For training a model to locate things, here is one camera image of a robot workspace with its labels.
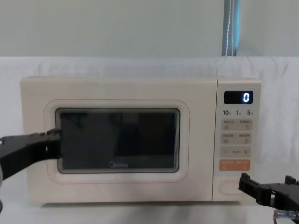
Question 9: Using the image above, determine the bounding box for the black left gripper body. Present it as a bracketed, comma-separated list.
[0, 132, 48, 182]

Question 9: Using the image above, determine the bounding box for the thin cable with silver plug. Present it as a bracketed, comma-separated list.
[271, 209, 299, 221]

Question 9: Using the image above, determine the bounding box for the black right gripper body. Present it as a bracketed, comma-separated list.
[261, 182, 299, 219]

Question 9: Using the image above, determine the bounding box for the cream microwave oven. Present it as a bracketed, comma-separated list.
[20, 76, 262, 208]

